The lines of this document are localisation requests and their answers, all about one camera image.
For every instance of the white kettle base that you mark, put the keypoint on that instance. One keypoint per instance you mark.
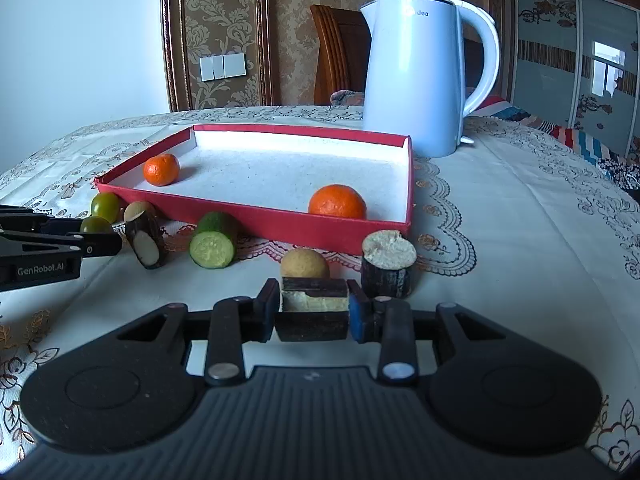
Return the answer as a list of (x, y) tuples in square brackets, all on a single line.
[(467, 140)]

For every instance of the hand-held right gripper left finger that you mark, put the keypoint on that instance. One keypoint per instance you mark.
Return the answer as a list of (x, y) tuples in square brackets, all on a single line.
[(272, 307)]

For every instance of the striped colourful blanket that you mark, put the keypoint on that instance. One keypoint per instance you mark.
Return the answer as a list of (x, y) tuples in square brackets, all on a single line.
[(575, 140)]

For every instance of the white electric kettle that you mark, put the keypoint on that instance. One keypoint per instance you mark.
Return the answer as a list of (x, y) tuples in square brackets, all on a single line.
[(415, 75)]

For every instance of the tan round longan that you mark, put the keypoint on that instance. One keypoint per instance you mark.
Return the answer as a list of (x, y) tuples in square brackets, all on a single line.
[(305, 263), (140, 210)]

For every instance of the red shallow cardboard box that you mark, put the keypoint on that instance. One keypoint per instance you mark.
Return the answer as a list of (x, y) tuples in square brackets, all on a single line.
[(280, 227)]

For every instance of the green round fruit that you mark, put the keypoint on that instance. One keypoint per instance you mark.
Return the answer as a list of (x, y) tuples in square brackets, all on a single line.
[(105, 206), (96, 225)]

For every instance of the thick dark sugarcane piece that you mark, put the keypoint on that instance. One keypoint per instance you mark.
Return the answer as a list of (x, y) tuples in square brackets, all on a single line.
[(389, 267)]

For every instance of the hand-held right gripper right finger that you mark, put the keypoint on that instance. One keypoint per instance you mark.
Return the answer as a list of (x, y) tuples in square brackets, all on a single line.
[(357, 317)]

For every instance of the peeled-spot dark sugarcane piece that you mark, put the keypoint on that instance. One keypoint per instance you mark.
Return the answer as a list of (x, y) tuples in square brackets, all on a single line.
[(145, 242)]

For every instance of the split dark sugarcane piece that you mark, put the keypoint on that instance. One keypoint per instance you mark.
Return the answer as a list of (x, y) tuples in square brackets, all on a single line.
[(312, 310)]

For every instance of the pink brown plush blanket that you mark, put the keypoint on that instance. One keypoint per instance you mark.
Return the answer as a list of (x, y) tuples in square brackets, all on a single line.
[(347, 97)]

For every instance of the large orange tangerine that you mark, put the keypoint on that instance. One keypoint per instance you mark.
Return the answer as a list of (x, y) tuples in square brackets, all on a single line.
[(337, 203)]

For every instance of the white wall light switch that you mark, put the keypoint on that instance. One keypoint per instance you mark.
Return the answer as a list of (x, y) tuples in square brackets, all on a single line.
[(222, 66)]

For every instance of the small orange tangerine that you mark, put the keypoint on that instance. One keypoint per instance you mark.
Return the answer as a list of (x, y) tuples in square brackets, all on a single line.
[(161, 169)]

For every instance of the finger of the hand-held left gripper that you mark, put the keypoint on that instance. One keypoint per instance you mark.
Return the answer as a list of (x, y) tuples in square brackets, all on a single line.
[(55, 225), (100, 247)]

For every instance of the wooden wall moulding frame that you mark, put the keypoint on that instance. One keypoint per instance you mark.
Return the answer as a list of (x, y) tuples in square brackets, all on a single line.
[(172, 35)]

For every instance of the wooden bed headboard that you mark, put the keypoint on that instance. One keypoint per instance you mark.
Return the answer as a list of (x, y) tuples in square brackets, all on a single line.
[(340, 50)]

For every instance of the green cucumber piece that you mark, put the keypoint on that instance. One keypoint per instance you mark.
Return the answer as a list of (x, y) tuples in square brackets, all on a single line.
[(212, 245)]

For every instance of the patterned sliding-door wardrobe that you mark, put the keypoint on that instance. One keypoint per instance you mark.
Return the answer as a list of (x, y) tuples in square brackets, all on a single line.
[(550, 60)]

